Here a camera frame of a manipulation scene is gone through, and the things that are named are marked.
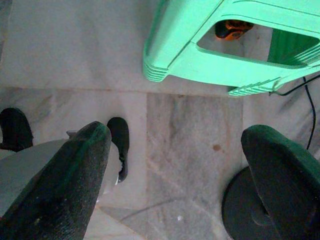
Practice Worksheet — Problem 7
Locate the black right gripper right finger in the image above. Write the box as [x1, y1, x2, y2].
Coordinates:
[240, 124, 320, 240]

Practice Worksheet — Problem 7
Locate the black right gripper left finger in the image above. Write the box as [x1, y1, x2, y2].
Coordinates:
[0, 120, 112, 240]

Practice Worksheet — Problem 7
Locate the black round disc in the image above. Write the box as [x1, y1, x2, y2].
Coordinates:
[221, 164, 280, 240]

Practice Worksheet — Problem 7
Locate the black robot right foot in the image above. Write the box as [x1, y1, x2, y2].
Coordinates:
[106, 116, 130, 184]

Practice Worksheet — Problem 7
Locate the orange and black object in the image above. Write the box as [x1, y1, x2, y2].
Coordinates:
[214, 19, 254, 41]

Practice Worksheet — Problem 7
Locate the thin black floor cable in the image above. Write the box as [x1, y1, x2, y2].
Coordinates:
[268, 76, 316, 150]

